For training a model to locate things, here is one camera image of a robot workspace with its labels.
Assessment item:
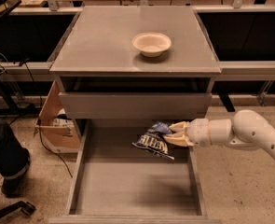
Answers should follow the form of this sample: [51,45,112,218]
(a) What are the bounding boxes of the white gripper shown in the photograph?
[164,119,211,147]

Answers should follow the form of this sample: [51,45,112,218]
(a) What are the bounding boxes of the blue kettle chip bag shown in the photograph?
[132,121,174,160]

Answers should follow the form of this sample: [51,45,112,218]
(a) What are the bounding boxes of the white paper bowl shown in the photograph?
[132,33,172,58]

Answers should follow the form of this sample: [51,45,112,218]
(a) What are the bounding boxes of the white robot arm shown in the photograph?
[163,110,275,160]

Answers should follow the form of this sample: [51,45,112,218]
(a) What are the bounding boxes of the open grey bottom drawer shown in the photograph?
[48,120,222,224]

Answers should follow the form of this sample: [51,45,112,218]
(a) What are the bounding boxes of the grey drawer cabinet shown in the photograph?
[50,6,220,134]

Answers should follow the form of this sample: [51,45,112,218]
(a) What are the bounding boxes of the closed grey middle drawer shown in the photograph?
[59,92,212,119]

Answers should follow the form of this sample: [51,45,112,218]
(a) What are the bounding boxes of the open cardboard box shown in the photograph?
[35,82,80,154]

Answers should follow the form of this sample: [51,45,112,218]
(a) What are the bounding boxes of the black office chair base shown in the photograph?
[0,201,35,218]

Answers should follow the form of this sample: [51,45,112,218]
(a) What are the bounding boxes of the dark shoe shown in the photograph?
[1,174,26,197]

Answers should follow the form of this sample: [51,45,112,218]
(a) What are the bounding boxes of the black cable on floor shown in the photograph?
[37,118,74,179]

